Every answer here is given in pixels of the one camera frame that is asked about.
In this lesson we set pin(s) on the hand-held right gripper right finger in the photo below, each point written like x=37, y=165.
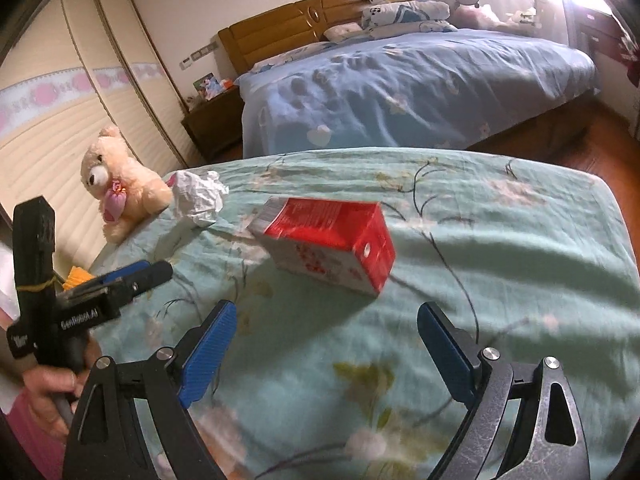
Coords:
x=445, y=355

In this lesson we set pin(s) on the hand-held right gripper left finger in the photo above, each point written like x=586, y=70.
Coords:
x=210, y=355

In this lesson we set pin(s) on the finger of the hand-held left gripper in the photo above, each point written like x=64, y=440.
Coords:
x=150, y=275
x=125, y=272

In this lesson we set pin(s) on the orange foam fruit net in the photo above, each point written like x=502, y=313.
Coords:
x=77, y=277

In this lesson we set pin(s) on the red white carton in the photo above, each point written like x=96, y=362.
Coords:
x=325, y=220

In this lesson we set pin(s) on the person's left forearm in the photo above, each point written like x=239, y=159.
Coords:
x=30, y=440

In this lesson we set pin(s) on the person's left hand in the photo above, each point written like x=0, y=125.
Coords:
x=45, y=385

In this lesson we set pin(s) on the cream teddy bear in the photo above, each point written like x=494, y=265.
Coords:
x=125, y=185

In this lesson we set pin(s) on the crumpled white paper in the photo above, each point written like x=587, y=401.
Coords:
x=197, y=197

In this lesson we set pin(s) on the green floral cloth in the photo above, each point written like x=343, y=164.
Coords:
x=500, y=260

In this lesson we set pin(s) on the cream sliding wardrobe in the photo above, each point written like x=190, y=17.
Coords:
x=75, y=110

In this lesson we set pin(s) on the brown wooden nightstand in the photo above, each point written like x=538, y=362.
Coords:
x=215, y=120

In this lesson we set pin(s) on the bed with blue cover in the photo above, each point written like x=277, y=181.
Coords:
x=400, y=90

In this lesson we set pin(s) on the brown wooden headboard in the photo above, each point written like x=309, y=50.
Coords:
x=280, y=30

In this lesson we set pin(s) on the pink plush toy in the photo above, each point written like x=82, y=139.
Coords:
x=475, y=15

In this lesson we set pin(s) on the blue white printed pillow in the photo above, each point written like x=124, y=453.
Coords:
x=400, y=14

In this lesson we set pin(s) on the wooden desk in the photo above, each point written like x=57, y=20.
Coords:
x=597, y=27

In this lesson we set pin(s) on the photo frame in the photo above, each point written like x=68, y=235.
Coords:
x=205, y=85

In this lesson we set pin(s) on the white wall switches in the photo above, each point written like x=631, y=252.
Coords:
x=200, y=55

